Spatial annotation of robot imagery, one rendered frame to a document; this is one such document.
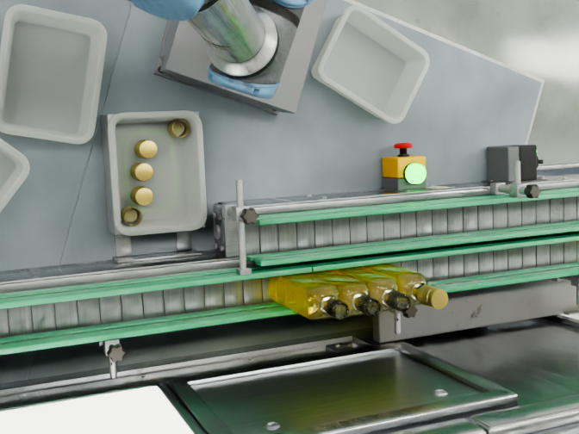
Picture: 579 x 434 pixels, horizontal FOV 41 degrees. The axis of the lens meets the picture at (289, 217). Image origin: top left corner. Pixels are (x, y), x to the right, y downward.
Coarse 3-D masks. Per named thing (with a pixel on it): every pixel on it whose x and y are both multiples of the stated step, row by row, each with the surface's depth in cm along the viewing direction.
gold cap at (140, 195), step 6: (138, 186) 149; (132, 192) 148; (138, 192) 145; (144, 192) 146; (150, 192) 146; (132, 198) 148; (138, 198) 145; (144, 198) 146; (150, 198) 146; (144, 204) 146
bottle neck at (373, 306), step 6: (360, 294) 133; (354, 300) 132; (360, 300) 131; (366, 300) 129; (372, 300) 129; (354, 306) 132; (360, 306) 130; (366, 306) 128; (372, 306) 131; (378, 306) 129; (366, 312) 128; (372, 312) 130; (378, 312) 129
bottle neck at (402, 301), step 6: (384, 294) 134; (390, 294) 133; (396, 294) 132; (402, 294) 131; (384, 300) 134; (390, 300) 132; (396, 300) 130; (402, 300) 133; (408, 300) 131; (390, 306) 133; (396, 306) 131; (402, 306) 132; (408, 306) 131
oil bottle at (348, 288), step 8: (312, 272) 147; (320, 272) 147; (328, 272) 146; (336, 272) 146; (328, 280) 139; (336, 280) 139; (344, 280) 139; (352, 280) 138; (344, 288) 134; (352, 288) 133; (360, 288) 134; (368, 288) 135; (344, 296) 133; (352, 296) 133; (352, 312) 133; (360, 312) 134
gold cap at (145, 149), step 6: (138, 144) 147; (144, 144) 145; (150, 144) 145; (138, 150) 146; (144, 150) 145; (150, 150) 145; (156, 150) 146; (138, 156) 149; (144, 156) 145; (150, 156) 146
